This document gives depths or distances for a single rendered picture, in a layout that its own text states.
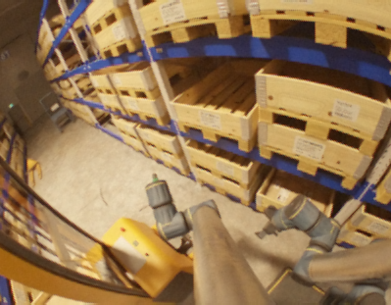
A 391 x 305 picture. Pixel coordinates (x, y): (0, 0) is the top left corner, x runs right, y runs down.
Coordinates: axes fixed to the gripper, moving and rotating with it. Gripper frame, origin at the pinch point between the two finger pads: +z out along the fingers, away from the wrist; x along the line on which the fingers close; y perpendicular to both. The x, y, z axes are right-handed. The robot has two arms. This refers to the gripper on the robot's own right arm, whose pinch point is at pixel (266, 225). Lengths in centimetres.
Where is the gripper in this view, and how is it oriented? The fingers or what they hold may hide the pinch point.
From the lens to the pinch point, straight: 104.1
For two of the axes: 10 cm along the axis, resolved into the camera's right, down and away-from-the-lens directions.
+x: 7.4, -5.5, 3.8
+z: -0.8, 4.9, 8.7
